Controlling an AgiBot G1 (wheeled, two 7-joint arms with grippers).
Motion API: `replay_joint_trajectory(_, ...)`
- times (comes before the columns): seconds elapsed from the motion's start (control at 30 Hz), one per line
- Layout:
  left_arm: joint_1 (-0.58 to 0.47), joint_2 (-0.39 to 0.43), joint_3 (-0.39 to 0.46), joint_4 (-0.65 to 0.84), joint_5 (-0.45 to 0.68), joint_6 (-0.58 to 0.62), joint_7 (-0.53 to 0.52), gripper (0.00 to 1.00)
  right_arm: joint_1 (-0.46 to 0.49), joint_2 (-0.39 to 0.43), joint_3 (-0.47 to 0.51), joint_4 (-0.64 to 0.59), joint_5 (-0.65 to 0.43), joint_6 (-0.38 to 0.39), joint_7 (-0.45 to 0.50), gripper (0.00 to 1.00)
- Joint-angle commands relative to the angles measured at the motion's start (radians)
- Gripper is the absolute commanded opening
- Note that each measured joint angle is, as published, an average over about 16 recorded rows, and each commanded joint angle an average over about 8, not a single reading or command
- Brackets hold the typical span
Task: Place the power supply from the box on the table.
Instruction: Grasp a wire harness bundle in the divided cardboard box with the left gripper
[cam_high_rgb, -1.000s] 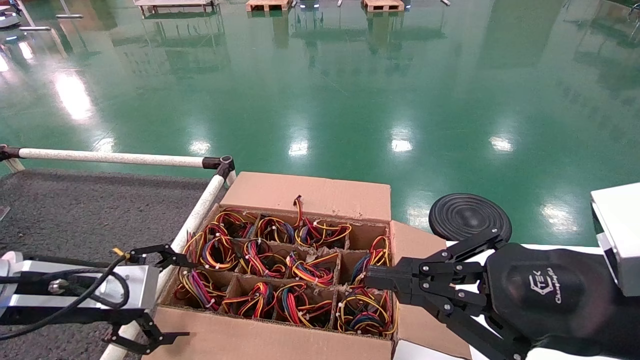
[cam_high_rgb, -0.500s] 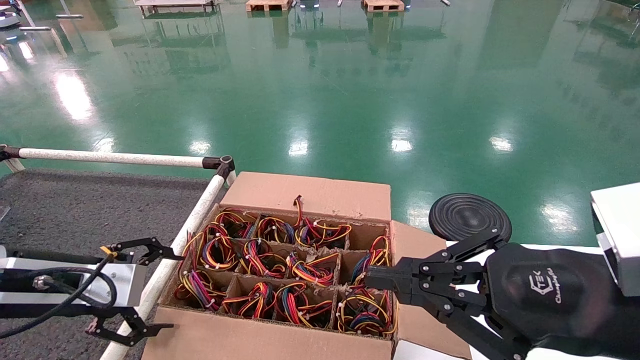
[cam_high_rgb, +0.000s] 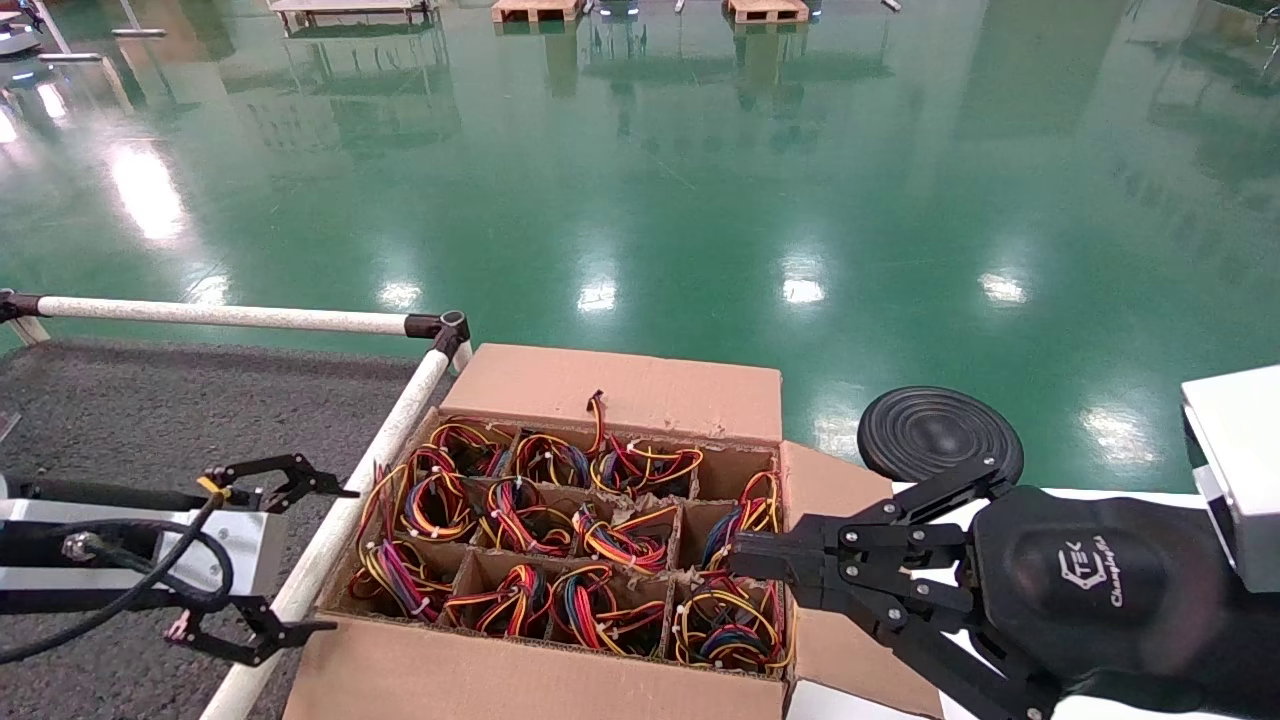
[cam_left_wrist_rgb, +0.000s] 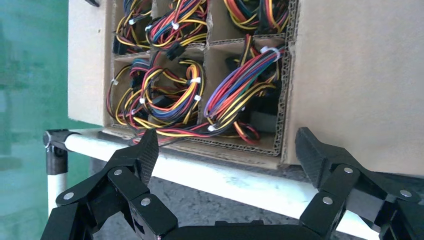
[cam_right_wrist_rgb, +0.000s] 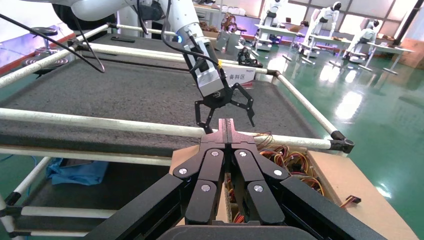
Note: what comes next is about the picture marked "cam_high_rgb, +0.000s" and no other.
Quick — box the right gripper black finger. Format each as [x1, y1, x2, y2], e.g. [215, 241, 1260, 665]
[728, 455, 1014, 578]

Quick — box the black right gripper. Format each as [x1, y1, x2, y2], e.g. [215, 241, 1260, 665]
[735, 485, 1237, 720]

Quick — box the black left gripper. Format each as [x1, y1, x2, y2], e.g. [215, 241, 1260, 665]
[0, 453, 359, 668]

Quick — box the power supply with coloured cables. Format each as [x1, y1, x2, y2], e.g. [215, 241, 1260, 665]
[445, 563, 553, 641]
[672, 575, 798, 671]
[550, 565, 669, 658]
[598, 440, 706, 498]
[512, 390, 607, 491]
[350, 465, 448, 623]
[430, 418, 513, 479]
[480, 475, 579, 558]
[700, 470, 783, 576]
[572, 503, 681, 573]
[395, 445, 481, 543]

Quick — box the brown cardboard box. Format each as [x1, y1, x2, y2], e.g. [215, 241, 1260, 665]
[285, 343, 946, 720]

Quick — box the cardboard divider grid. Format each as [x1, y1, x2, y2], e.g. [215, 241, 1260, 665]
[345, 415, 791, 671]

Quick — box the black round ribbed disc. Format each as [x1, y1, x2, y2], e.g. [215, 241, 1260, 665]
[857, 386, 1025, 488]

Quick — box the black pipe corner joint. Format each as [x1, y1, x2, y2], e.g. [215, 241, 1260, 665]
[405, 310, 473, 363]

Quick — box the wooden pallet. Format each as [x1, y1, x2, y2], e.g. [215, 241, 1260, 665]
[490, 0, 586, 24]
[725, 0, 811, 25]

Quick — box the background metal table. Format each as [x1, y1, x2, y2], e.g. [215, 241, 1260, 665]
[268, 0, 439, 29]

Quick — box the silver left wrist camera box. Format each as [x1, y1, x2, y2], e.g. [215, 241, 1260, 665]
[0, 498, 289, 593]

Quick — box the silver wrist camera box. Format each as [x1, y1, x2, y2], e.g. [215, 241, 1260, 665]
[1180, 365, 1280, 596]
[0, 498, 289, 593]

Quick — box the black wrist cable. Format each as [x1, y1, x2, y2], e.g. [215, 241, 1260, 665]
[0, 490, 237, 666]

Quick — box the long white frame pipe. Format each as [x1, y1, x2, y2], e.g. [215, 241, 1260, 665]
[0, 290, 413, 337]

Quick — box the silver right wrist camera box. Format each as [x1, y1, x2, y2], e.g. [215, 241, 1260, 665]
[1180, 365, 1280, 596]

